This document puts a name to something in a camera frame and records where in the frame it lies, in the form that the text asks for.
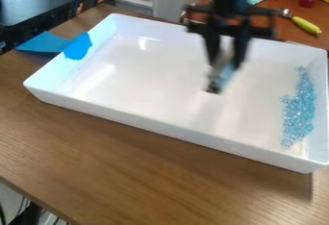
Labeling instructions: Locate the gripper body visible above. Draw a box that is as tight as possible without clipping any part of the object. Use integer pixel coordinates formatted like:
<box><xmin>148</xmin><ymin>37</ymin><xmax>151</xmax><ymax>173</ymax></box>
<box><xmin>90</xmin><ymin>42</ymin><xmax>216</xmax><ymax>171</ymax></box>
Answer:
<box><xmin>184</xmin><ymin>3</ymin><xmax>278</xmax><ymax>40</ymax></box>

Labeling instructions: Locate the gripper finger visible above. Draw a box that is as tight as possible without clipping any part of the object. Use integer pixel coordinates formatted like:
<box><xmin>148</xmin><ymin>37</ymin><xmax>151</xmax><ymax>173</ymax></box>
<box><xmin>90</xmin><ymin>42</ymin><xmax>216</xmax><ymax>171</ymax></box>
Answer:
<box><xmin>203</xmin><ymin>32</ymin><xmax>223</xmax><ymax>67</ymax></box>
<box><xmin>232</xmin><ymin>35</ymin><xmax>252</xmax><ymax>69</ymax></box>

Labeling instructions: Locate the blue sweeping tool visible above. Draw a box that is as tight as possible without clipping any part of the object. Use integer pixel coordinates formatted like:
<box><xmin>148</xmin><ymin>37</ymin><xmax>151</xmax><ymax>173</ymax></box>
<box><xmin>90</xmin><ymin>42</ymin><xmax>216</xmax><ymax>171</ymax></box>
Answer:
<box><xmin>204</xmin><ymin>55</ymin><xmax>239</xmax><ymax>94</ymax></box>

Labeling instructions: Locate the pile of blue bits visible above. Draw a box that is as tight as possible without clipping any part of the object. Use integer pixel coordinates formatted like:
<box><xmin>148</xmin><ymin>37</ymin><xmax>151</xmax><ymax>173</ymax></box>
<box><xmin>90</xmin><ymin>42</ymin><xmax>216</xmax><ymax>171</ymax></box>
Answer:
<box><xmin>278</xmin><ymin>65</ymin><xmax>319</xmax><ymax>149</ymax></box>

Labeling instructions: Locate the white tray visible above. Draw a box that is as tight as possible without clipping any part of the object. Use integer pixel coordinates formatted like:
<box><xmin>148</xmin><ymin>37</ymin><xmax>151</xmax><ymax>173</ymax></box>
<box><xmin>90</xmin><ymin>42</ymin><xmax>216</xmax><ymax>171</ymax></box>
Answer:
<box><xmin>21</xmin><ymin>12</ymin><xmax>329</xmax><ymax>175</ymax></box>

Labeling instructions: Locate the red cup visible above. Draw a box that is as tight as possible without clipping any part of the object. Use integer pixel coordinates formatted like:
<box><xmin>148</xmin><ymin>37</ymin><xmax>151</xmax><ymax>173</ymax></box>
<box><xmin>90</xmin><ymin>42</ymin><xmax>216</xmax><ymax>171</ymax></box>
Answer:
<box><xmin>296</xmin><ymin>0</ymin><xmax>319</xmax><ymax>9</ymax></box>

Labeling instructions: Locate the blue cloth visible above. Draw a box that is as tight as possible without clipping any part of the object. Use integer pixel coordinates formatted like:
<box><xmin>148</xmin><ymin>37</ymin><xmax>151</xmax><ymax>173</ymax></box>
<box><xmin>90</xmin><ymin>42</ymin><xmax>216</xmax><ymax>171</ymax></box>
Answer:
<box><xmin>13</xmin><ymin>30</ymin><xmax>94</xmax><ymax>62</ymax></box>

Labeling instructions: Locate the black table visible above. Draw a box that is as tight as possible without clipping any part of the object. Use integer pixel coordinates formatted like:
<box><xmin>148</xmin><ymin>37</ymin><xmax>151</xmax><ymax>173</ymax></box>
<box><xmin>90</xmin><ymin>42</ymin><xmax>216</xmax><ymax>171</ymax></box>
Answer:
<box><xmin>0</xmin><ymin>0</ymin><xmax>88</xmax><ymax>54</ymax></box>

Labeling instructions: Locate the yellow handled spoon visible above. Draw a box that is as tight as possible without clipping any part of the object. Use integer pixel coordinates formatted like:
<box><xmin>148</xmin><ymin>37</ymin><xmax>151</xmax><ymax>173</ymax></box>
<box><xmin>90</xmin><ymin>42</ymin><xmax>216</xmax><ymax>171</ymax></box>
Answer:
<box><xmin>278</xmin><ymin>8</ymin><xmax>323</xmax><ymax>37</ymax></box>

